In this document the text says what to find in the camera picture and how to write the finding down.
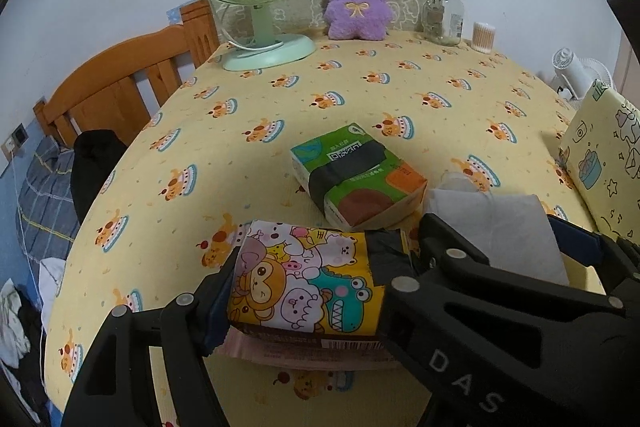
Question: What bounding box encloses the white cloth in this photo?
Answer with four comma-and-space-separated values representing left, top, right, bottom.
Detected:
423, 173, 568, 285

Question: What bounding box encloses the pink wet wipes pack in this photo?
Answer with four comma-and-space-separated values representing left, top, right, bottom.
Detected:
215, 324, 400, 372

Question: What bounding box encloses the cartoon animal tissue pack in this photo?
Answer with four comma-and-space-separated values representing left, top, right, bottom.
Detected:
228, 220, 412, 349

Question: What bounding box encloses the green tissue pack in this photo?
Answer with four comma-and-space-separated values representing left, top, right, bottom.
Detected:
291, 122, 427, 232

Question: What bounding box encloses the yellow patterned storage box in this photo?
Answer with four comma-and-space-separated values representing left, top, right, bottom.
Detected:
560, 80, 640, 244

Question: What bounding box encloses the clothes pile on floor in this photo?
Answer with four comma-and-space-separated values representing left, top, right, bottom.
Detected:
1, 275, 62, 426

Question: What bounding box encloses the beige door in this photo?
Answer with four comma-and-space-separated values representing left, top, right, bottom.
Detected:
608, 0, 639, 106

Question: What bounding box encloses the blue plaid bedding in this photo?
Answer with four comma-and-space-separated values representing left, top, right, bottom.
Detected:
15, 136, 79, 277

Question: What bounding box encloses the white standing fan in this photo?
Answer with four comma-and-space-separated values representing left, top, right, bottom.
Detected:
551, 48, 615, 101

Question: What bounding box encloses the black garment on chair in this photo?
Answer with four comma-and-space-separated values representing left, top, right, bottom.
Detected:
70, 129, 127, 223

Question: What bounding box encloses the yellow cake print tablecloth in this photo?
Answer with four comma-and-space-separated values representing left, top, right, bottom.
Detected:
46, 31, 592, 407

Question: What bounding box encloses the cotton swab container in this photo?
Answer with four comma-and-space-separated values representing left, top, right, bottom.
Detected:
471, 22, 496, 54

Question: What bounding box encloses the glass jar with lid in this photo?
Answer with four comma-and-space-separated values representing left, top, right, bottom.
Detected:
421, 0, 464, 46

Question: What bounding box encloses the wall power socket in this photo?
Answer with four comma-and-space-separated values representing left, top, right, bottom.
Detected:
1, 124, 28, 161

